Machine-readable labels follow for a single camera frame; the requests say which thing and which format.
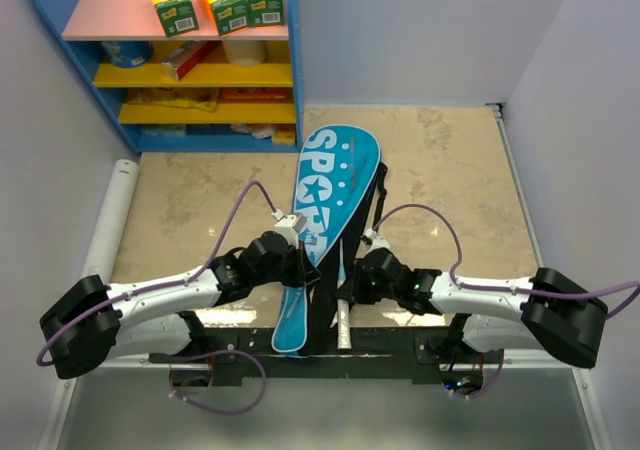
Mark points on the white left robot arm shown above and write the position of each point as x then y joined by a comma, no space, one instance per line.
81,329

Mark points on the red flat box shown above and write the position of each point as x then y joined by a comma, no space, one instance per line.
253,94

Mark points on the orange green box left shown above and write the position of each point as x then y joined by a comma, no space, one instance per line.
177,17

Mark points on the yellow white small packs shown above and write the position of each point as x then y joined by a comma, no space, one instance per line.
278,134

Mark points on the yellow snack bags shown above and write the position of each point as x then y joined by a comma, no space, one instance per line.
186,98

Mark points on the blue green bottom boxes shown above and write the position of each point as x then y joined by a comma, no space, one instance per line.
157,130

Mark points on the blue round can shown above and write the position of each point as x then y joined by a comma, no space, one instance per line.
128,54

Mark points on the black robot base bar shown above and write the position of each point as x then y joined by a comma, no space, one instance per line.
402,353

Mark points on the orange green box middle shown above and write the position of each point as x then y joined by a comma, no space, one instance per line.
228,16

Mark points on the silver orange snack pack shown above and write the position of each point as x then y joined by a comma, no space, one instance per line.
182,60

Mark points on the blue sport racket bag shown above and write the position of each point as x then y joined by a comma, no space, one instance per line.
339,178

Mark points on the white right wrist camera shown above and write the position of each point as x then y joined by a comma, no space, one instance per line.
374,241

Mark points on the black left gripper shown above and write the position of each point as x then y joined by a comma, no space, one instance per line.
304,273

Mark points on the white shuttlecock tube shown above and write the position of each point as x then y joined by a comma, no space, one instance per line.
111,221

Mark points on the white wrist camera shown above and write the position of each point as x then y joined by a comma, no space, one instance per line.
289,226
374,241

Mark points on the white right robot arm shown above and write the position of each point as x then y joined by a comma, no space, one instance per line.
547,311

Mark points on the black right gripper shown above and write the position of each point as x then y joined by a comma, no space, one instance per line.
359,295

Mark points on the blue shelf unit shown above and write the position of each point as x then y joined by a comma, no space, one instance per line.
189,75

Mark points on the blue badminton racket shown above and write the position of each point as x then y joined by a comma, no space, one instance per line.
343,308

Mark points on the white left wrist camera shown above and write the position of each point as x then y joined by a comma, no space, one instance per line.
289,226

